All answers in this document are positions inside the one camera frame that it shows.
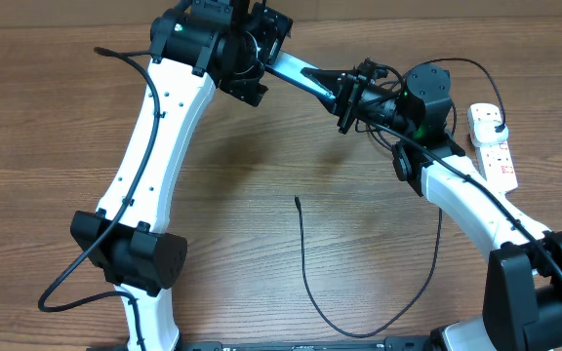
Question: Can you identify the blue-screen smartphone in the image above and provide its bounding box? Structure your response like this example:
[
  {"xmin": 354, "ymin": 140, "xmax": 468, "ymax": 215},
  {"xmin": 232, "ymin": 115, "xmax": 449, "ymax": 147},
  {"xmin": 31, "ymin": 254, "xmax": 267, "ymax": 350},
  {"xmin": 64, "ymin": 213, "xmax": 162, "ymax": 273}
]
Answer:
[{"xmin": 265, "ymin": 51, "xmax": 335, "ymax": 102}]

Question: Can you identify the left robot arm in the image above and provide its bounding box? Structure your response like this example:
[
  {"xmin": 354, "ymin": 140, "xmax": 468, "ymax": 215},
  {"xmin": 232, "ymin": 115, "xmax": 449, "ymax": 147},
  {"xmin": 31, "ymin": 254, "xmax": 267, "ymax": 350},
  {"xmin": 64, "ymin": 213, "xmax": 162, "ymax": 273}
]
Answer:
[{"xmin": 70, "ymin": 1, "xmax": 293, "ymax": 350}]

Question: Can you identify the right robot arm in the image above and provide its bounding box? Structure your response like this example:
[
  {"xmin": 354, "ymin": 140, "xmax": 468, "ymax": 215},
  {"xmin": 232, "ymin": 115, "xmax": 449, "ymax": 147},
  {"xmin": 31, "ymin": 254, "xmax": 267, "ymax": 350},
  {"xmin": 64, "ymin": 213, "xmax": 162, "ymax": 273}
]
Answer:
[{"xmin": 301, "ymin": 61, "xmax": 562, "ymax": 350}]

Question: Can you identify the white charger plug adapter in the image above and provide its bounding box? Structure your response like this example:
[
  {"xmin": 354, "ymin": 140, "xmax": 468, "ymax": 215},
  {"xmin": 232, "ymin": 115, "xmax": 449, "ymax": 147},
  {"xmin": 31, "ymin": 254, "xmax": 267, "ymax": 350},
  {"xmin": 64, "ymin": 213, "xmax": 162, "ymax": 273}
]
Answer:
[{"xmin": 470, "ymin": 119, "xmax": 509, "ymax": 147}]

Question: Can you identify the white power strip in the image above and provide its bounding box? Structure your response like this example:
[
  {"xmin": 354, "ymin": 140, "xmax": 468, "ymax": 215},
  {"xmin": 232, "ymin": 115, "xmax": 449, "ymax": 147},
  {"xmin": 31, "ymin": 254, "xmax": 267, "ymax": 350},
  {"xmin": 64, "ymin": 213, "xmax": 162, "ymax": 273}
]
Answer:
[{"xmin": 467, "ymin": 102, "xmax": 518, "ymax": 194}]

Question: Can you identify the black charger cable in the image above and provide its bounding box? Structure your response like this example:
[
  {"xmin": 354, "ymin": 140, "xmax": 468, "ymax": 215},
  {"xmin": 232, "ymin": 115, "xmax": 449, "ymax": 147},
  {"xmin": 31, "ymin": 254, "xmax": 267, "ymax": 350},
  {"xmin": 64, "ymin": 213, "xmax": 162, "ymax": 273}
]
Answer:
[{"xmin": 294, "ymin": 58, "xmax": 508, "ymax": 339}]

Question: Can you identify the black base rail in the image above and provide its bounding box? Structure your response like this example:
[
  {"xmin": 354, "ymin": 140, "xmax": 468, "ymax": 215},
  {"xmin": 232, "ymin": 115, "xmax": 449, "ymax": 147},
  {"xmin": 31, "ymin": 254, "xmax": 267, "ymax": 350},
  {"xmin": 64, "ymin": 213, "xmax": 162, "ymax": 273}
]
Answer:
[{"xmin": 169, "ymin": 335, "xmax": 443, "ymax": 351}]

